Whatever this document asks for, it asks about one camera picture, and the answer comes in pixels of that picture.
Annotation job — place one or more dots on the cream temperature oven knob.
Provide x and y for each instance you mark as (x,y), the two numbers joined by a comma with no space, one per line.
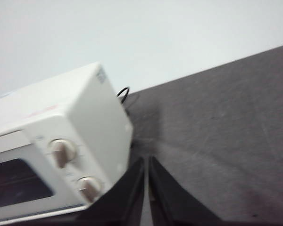
(61,150)

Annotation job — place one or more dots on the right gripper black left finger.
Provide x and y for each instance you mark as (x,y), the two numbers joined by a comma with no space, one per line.
(122,200)

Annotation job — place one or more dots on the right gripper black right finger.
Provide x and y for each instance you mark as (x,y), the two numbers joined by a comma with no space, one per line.
(174,202)

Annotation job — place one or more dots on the cream timer oven knob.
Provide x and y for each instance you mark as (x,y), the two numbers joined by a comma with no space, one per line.
(89,188)

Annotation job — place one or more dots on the white Toshiba toaster oven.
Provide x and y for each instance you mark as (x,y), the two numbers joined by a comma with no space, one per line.
(96,113)

